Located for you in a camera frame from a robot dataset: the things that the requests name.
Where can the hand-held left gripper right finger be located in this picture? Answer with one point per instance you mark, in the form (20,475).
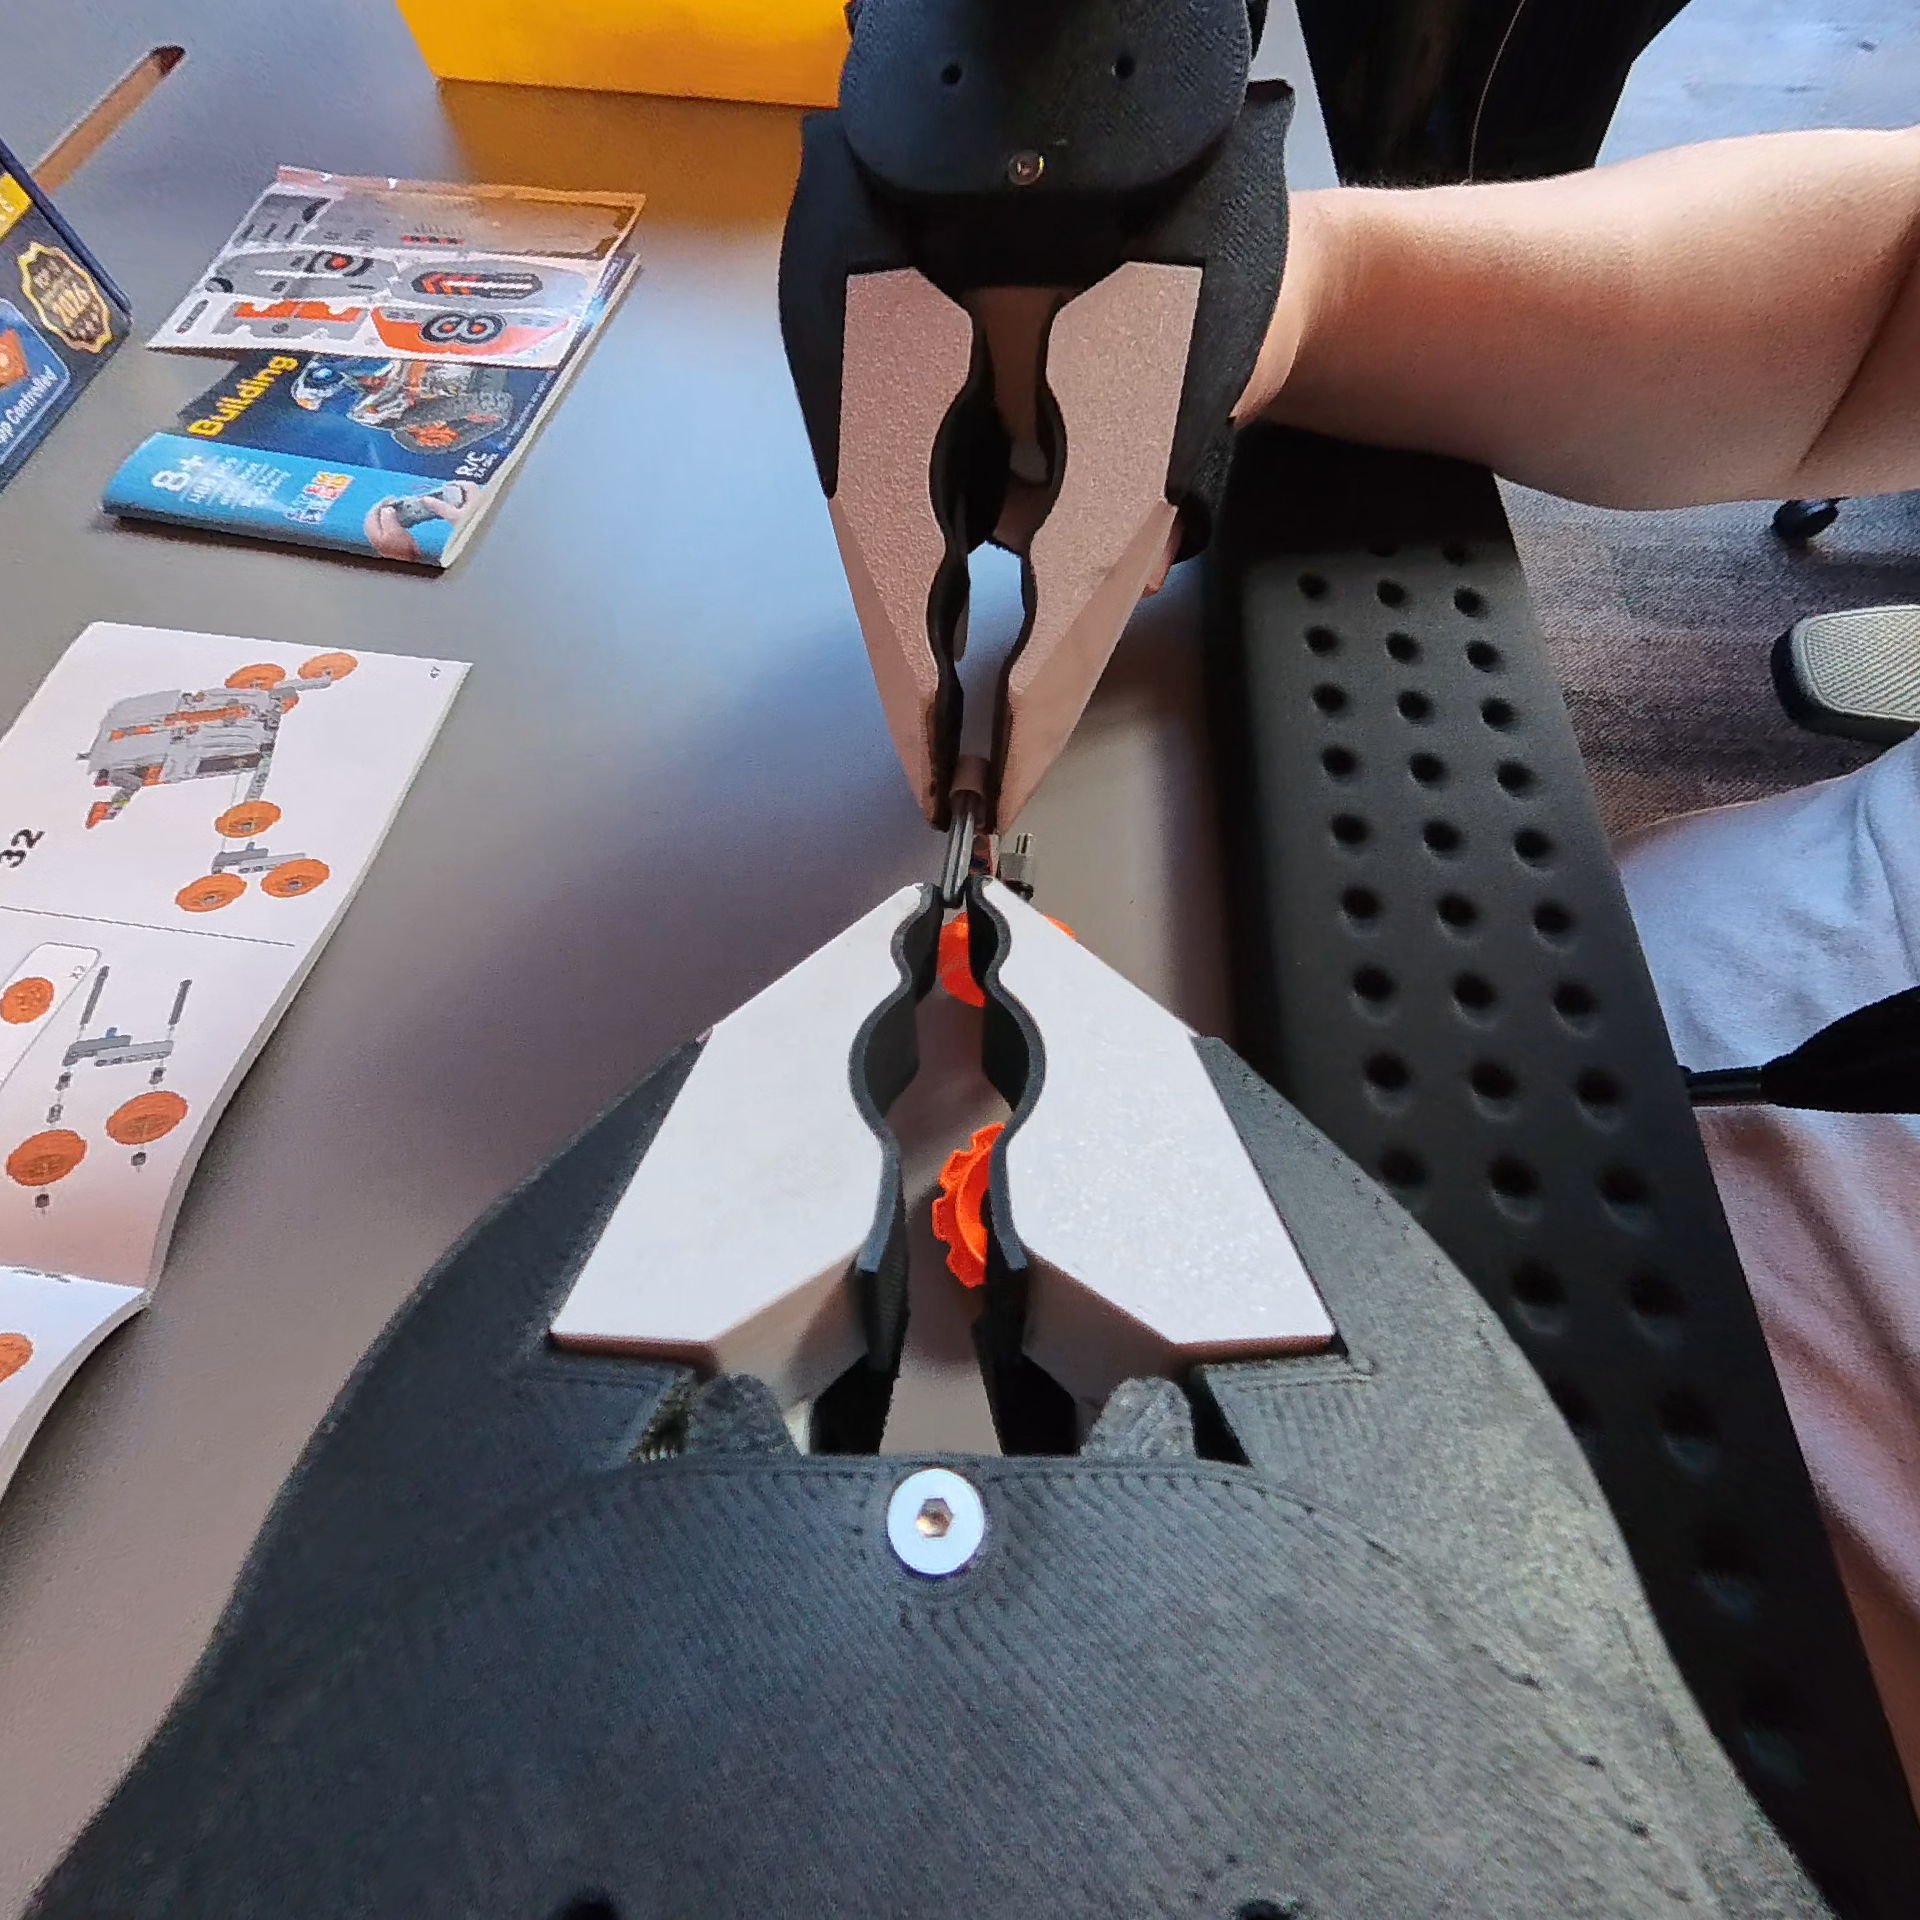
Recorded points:
(1155,1184)

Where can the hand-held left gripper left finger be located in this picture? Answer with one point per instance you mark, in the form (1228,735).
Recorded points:
(721,1184)

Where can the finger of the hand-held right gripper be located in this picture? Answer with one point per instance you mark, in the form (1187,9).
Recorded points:
(892,452)
(1118,452)

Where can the small grey toy beam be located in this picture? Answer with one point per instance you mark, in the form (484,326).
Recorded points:
(1024,860)

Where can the black toy axle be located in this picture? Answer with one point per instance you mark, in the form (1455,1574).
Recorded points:
(960,855)

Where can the person's right forearm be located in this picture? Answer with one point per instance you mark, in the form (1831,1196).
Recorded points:
(1575,329)

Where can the person's right hand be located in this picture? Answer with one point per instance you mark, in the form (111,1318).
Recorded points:
(1164,559)

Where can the black office chair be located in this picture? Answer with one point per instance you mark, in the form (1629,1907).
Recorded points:
(1440,77)

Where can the yellow plastic bin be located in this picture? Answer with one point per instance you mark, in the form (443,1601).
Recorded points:
(630,44)

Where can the black perforated panel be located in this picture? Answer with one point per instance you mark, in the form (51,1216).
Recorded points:
(1440,839)

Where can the toy sticker sheet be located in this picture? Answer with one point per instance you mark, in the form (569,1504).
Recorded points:
(375,254)

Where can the open instruction booklet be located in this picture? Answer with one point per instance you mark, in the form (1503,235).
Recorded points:
(375,721)

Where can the blue cover toy booklet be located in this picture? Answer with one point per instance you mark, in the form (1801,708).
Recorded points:
(300,464)

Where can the person's white shirt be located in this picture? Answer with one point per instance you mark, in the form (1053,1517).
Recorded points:
(1769,931)

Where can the black chair caster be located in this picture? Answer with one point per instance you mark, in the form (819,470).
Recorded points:
(1809,517)

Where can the person's grey shoe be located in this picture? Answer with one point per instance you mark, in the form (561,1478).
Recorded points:
(1862,669)

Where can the blue toy kit box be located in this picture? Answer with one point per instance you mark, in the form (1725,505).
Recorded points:
(53,345)

